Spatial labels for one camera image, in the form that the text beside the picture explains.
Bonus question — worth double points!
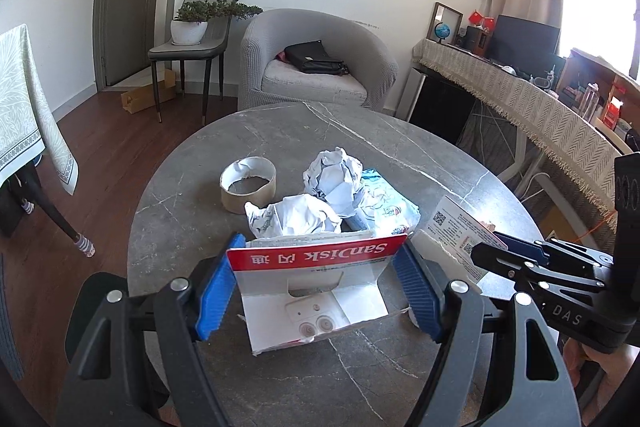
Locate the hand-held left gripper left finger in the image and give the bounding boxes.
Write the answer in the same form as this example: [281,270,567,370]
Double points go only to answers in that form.
[55,232,248,427]

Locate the small red flags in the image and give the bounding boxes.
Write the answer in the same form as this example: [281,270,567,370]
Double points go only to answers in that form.
[467,9,496,30]

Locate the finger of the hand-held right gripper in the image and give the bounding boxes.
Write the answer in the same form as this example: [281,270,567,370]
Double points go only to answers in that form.
[471,241,602,304]
[492,231,614,269]

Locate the wooden shelf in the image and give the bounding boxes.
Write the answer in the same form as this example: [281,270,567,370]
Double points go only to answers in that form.
[555,49,640,142]

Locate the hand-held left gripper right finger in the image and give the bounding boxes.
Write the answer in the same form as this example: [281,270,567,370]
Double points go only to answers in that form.
[392,237,583,427]

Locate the wooden picture frame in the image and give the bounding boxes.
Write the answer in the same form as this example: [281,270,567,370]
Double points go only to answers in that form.
[427,2,464,44]

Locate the brown wooden box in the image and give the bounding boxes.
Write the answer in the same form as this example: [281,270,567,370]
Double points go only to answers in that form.
[465,26,493,55]

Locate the grey dining chair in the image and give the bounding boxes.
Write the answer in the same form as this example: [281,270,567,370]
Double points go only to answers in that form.
[148,0,237,125]

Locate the black trash bin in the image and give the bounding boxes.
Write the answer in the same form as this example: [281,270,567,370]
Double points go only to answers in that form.
[60,272,132,408]

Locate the red and white cardboard box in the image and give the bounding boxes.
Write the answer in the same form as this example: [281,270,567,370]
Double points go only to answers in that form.
[226,234,411,355]

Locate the black handbag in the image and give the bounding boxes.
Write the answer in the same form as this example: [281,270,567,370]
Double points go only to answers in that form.
[284,40,349,75]

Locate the black monitor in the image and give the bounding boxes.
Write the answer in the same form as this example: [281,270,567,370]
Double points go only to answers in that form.
[487,14,562,70]

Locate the brown tape roll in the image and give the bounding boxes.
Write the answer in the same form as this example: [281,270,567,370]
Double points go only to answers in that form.
[220,156,277,214]

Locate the person's right forearm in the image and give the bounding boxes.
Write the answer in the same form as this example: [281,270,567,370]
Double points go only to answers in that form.
[562,337,640,414]

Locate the cardboard box on floor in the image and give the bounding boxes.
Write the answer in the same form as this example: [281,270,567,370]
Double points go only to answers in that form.
[120,69,177,114]

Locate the white printed leaflet card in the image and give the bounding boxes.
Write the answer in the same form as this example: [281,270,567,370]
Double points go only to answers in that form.
[429,196,508,283]

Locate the blue white wet wipes packet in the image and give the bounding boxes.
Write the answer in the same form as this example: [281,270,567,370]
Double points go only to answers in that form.
[350,168,420,233]

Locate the orange cable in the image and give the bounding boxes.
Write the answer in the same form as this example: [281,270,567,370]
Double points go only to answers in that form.
[575,212,621,244]

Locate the black cabinet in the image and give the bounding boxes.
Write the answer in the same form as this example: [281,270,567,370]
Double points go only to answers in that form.
[407,67,476,145]

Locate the round grey marble table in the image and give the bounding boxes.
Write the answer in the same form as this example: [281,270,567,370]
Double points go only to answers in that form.
[126,102,546,427]

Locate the pale green patterned tablecloth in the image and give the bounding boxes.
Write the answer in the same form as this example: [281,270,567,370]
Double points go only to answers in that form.
[0,24,79,196]

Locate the white paper piece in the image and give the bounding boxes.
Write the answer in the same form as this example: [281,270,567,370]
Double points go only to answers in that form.
[411,229,483,295]

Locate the grey armchair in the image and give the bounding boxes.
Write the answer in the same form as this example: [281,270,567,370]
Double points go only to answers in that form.
[237,8,399,112]

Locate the bonsai in white pot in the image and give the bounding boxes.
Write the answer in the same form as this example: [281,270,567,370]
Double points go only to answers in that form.
[170,0,263,46]

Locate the black table leg with sock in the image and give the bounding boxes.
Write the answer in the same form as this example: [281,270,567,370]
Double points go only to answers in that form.
[20,162,97,258]

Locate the beige herringbone fringed cloth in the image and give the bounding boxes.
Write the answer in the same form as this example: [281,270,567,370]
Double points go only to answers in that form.
[412,38,640,248]

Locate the white paper ball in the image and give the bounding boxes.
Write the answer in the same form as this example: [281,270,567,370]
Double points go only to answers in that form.
[244,194,343,240]
[302,148,366,218]

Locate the dark grey ribbed object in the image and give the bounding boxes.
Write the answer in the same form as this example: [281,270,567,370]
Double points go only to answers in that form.
[0,252,26,383]

